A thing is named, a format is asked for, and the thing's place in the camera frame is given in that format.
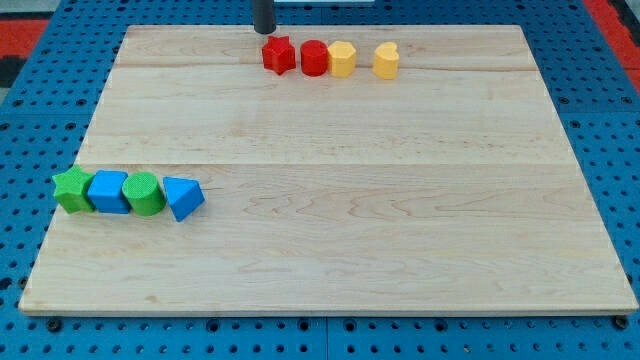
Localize blue cube block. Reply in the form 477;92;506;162
87;170;131;214

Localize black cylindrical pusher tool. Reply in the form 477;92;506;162
251;0;276;35

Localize blue triangle block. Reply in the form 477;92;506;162
163;177;205;222

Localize yellow hexagon block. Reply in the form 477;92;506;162
328;41;357;78

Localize red cylinder block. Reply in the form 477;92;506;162
300;39;328;77

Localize green cylinder block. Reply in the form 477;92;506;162
122;172;166;216

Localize red star block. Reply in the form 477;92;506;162
261;36;297;75

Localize light wooden board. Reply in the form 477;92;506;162
19;25;638;317

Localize yellow heart block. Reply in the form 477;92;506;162
372;42;400;80

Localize green star block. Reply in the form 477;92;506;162
52;165;95;214

